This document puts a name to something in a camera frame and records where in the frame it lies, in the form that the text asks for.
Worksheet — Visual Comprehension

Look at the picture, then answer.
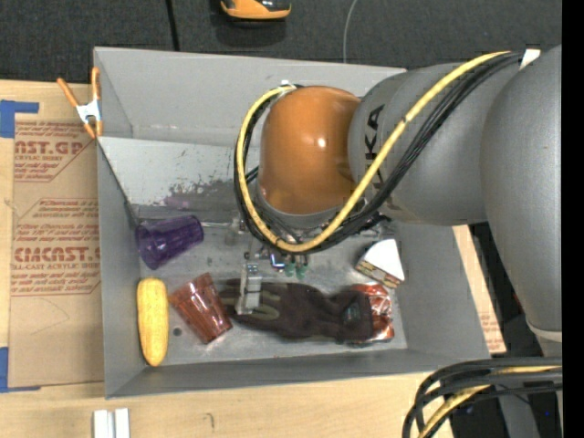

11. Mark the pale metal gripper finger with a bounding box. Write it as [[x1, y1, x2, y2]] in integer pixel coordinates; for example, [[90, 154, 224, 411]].
[[225, 218, 243, 247], [234, 262, 265, 316]]

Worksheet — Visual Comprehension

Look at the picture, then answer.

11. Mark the orange-red plastic cup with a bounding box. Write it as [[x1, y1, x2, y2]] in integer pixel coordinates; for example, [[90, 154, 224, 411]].
[[168, 271, 235, 345]]

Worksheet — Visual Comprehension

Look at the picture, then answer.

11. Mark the dark brown glove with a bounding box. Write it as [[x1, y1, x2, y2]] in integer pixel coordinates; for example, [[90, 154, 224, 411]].
[[218, 277, 376, 345]]

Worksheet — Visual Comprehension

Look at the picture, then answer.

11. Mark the purple plastic cup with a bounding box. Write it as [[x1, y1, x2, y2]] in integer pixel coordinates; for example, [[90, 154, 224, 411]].
[[135, 214, 205, 271]]

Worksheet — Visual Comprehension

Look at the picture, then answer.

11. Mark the yellow toy corn cob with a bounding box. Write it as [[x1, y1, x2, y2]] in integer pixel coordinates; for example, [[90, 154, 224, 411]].
[[136, 276, 171, 368]]

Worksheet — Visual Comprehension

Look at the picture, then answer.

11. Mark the white toy sandwich wedge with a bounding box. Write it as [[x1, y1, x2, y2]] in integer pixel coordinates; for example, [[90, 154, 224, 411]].
[[354, 238, 407, 290]]

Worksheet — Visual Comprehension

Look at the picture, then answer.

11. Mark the red shiny packet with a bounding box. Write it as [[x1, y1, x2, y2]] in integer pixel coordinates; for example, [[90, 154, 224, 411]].
[[349, 282, 396, 345]]

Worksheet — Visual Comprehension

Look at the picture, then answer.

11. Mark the grey metal bin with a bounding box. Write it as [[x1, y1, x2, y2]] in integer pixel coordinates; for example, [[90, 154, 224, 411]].
[[92, 46, 492, 400]]

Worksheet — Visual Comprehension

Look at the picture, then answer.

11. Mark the brown cardboard board, red print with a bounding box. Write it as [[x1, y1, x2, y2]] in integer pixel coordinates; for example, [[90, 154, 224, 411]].
[[0, 78, 508, 394]]

